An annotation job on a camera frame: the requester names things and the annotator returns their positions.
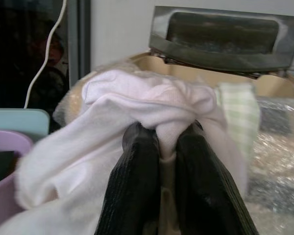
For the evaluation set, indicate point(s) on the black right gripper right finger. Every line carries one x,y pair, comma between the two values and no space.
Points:
205,186

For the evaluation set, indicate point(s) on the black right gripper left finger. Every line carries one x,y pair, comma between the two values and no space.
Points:
132,186

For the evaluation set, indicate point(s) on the white cloth garment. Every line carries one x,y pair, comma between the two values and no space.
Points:
107,137

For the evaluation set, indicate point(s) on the beige top-load washing machine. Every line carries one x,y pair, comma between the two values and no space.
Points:
161,66

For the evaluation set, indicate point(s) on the grey washing machine lid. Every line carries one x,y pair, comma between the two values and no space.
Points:
223,39

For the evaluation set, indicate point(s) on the clear bubble wrap sheet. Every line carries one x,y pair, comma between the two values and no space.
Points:
276,156

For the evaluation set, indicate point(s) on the green checked cloth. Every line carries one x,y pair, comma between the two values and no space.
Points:
240,115

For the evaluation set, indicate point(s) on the purple plastic basin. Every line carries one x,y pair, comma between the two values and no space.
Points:
5,171

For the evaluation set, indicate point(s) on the light blue plastic chair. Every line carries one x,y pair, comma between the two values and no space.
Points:
19,121

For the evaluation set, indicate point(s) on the grey window frame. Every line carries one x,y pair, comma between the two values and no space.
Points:
79,41

